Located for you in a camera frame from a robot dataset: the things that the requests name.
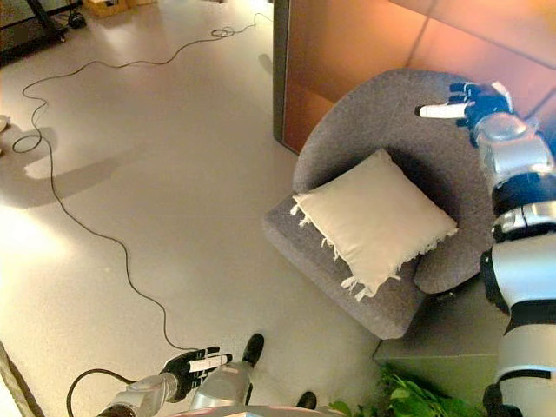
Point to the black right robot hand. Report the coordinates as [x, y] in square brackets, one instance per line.
[486, 102]

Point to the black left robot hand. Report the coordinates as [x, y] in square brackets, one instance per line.
[184, 371]

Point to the cream fringed pillow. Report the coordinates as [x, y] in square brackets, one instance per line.
[373, 217]

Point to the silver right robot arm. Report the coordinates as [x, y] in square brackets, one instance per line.
[517, 156]

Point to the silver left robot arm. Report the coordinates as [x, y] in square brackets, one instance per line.
[139, 393]

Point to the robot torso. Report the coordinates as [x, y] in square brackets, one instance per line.
[243, 412]

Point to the black left robot foot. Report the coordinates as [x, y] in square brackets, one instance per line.
[253, 347]

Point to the black robot foot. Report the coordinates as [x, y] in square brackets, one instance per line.
[253, 347]
[307, 400]

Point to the gray fabric armchair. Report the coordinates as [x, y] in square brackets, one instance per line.
[391, 108]

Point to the black right robot foot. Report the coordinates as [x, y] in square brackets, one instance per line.
[307, 400]

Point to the brown wooden partition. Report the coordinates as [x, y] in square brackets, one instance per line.
[347, 48]

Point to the gray rug edge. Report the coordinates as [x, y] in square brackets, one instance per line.
[15, 386]

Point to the green leafy plant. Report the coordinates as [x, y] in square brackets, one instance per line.
[412, 397]

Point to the small black floor object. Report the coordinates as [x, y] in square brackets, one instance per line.
[76, 19]

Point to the cardboard box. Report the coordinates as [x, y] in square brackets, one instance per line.
[113, 6]

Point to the black wheeled stand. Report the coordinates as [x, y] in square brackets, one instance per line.
[43, 21]

